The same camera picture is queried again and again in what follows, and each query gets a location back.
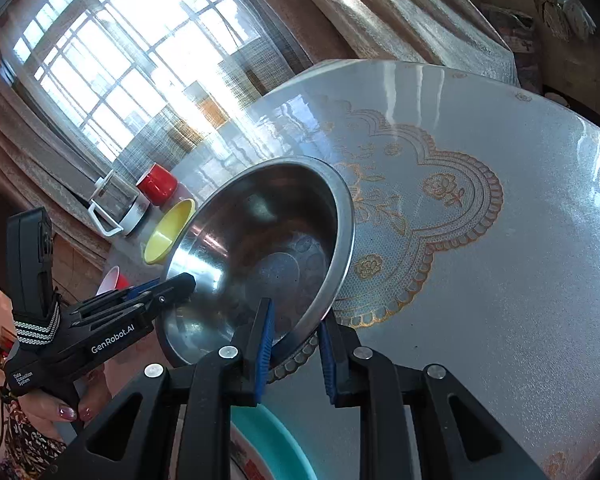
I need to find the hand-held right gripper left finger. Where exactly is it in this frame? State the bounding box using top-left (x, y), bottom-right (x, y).
top-left (42, 297), bottom-right (276, 480)

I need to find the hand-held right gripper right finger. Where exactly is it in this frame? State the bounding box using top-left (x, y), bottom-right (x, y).
top-left (317, 307), bottom-right (551, 480)

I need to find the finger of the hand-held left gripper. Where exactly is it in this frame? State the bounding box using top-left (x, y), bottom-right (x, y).
top-left (74, 279), bottom-right (162, 315)
top-left (80, 274), bottom-right (197, 342)

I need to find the red plastic bowl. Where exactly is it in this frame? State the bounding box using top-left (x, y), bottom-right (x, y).
top-left (96, 266), bottom-right (132, 297)

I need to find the yellow plastic bowl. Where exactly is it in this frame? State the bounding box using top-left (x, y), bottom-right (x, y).
top-left (142, 198), bottom-right (197, 265)

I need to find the stainless steel bowl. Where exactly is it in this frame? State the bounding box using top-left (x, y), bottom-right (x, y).
top-left (159, 156), bottom-right (356, 367)

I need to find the teal round plate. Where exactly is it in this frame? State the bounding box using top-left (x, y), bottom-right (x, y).
top-left (230, 402), bottom-right (315, 480)

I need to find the white floral oval plate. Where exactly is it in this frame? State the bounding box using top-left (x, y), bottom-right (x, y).
top-left (228, 422), bottom-right (272, 480)

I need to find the person's left hand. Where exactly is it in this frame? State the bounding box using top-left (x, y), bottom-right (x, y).
top-left (10, 367), bottom-right (112, 442)

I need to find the glass electric kettle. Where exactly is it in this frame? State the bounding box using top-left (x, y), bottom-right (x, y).
top-left (87, 170), bottom-right (151, 238)

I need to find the red mug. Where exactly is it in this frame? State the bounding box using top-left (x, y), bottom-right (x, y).
top-left (136, 163), bottom-right (179, 206)

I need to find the sheer net curtain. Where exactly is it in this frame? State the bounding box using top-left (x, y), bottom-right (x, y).
top-left (0, 0), bottom-right (323, 183)

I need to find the floral patterned clothing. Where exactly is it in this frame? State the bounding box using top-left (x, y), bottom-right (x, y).
top-left (0, 400), bottom-right (68, 476)

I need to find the large barred window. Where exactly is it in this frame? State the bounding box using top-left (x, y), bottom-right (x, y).
top-left (0, 0), bottom-right (301, 173)

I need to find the grey bundled bag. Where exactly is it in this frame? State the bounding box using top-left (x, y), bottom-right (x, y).
top-left (480, 4), bottom-right (537, 57)

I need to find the tied white net curtain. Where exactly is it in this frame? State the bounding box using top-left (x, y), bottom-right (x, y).
top-left (540, 0), bottom-right (599, 42)

